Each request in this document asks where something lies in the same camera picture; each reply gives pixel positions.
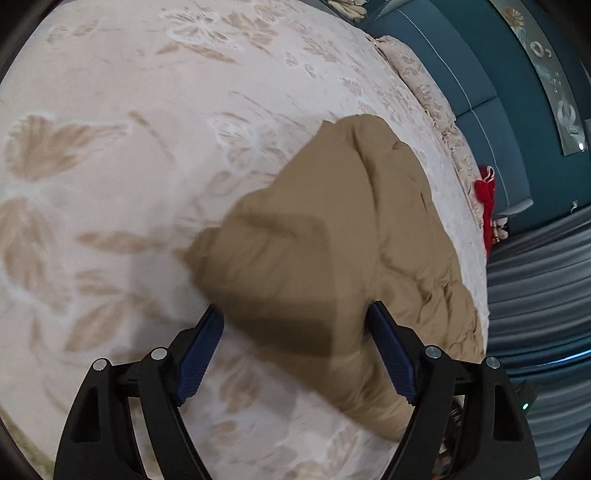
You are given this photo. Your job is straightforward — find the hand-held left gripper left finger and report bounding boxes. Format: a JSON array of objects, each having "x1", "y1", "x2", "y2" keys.
[{"x1": 53, "y1": 305, "x2": 225, "y2": 480}]

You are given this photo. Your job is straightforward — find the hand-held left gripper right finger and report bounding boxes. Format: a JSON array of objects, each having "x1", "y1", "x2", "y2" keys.
[{"x1": 365, "y1": 300, "x2": 542, "y2": 480}]

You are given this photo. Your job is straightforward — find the tan padded jacket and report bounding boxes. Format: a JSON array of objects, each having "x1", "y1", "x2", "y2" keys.
[{"x1": 185, "y1": 114, "x2": 485, "y2": 441}]

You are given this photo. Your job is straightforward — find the grey curtain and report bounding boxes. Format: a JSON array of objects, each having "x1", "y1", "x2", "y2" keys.
[{"x1": 485, "y1": 198, "x2": 591, "y2": 480}]

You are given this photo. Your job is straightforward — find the plush dolls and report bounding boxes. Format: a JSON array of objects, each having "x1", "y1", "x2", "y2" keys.
[{"x1": 489, "y1": 217, "x2": 511, "y2": 244}]

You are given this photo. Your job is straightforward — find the red garment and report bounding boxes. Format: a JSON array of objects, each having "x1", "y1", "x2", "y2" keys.
[{"x1": 473, "y1": 165, "x2": 499, "y2": 256}]

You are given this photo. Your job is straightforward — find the beige floral pillow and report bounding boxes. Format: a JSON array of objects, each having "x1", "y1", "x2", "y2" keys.
[
  {"x1": 441, "y1": 122, "x2": 491, "y2": 252},
  {"x1": 373, "y1": 35, "x2": 459, "y2": 134}
]

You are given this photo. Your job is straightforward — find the white floral bedspread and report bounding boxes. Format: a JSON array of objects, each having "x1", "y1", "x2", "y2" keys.
[{"x1": 0, "y1": 0, "x2": 492, "y2": 480}]

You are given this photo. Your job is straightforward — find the blue padded headboard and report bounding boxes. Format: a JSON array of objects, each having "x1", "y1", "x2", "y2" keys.
[{"x1": 365, "y1": 0, "x2": 535, "y2": 219}]

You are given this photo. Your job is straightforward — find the folded floral cloth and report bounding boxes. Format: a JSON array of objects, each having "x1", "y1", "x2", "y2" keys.
[{"x1": 330, "y1": 0, "x2": 371, "y2": 20}]

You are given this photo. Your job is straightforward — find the floral wall picture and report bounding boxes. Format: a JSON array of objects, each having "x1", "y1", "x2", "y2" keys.
[{"x1": 489, "y1": 0, "x2": 591, "y2": 158}]

